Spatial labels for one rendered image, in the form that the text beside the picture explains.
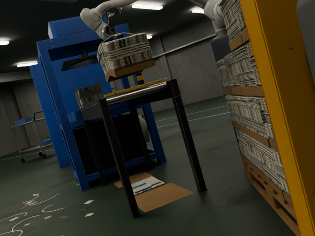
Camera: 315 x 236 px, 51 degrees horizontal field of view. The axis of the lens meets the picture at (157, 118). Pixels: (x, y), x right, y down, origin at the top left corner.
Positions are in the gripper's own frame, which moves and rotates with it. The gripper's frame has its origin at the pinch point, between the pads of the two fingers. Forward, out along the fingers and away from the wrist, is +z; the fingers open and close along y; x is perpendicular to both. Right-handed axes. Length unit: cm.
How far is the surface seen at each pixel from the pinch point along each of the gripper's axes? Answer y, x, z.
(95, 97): 52, 0, -185
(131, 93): 49, 8, 17
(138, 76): 41, -39, -108
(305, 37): 38, 33, 200
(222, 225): 122, 1, 88
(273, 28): 35, 31, 192
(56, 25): -32, 24, -130
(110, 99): 48, 22, 16
